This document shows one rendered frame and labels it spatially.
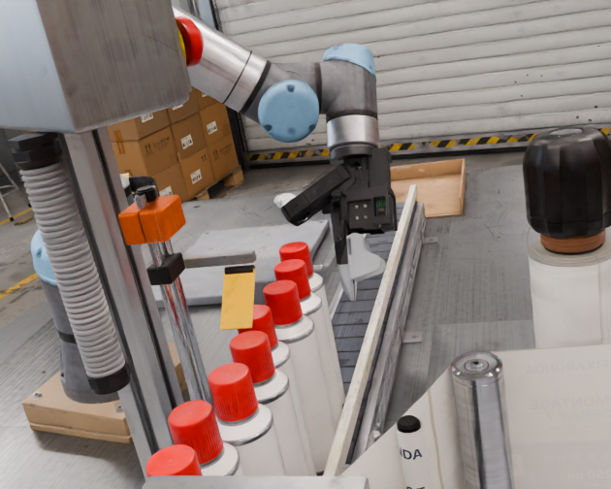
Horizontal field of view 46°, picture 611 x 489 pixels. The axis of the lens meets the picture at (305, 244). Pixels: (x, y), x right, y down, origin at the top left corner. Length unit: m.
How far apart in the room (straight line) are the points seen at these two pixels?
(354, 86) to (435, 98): 4.10
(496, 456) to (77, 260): 0.35
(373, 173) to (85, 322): 0.55
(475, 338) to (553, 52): 4.06
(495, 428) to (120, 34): 0.38
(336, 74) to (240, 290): 0.48
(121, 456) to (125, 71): 0.59
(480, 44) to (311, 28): 1.20
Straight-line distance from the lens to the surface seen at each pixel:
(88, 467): 0.99
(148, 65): 0.52
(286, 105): 0.88
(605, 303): 0.74
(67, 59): 0.50
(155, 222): 0.62
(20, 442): 1.10
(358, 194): 0.99
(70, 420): 1.05
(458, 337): 0.97
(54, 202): 0.55
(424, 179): 1.83
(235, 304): 0.64
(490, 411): 0.56
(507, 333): 0.97
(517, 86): 5.01
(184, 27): 0.56
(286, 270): 0.72
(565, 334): 0.74
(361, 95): 1.03
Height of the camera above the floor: 1.35
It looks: 20 degrees down
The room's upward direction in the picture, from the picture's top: 11 degrees counter-clockwise
